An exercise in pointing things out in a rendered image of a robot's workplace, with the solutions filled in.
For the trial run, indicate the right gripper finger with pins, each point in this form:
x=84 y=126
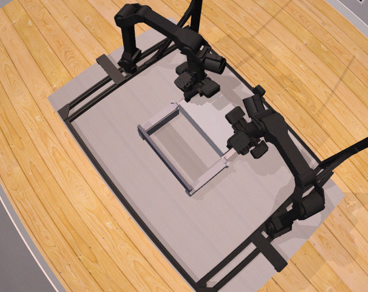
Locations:
x=199 y=90

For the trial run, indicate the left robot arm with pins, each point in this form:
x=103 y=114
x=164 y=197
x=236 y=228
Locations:
x=271 y=125

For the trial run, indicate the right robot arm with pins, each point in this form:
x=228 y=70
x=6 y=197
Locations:
x=187 y=41

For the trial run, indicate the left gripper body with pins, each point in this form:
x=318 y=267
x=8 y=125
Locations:
x=234 y=118

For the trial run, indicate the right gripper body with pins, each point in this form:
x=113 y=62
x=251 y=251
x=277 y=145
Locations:
x=208 y=88

